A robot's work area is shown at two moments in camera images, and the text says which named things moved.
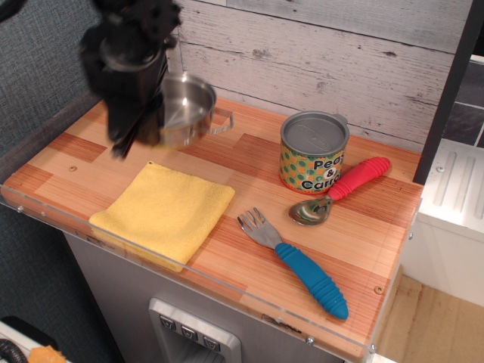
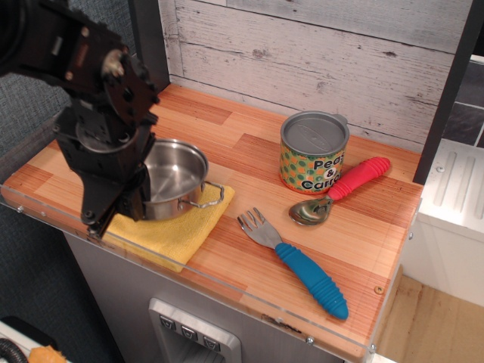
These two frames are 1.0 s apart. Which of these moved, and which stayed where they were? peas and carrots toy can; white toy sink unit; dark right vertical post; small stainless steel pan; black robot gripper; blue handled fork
Moved: small stainless steel pan; black robot gripper
Stayed: peas and carrots toy can; white toy sink unit; dark right vertical post; blue handled fork
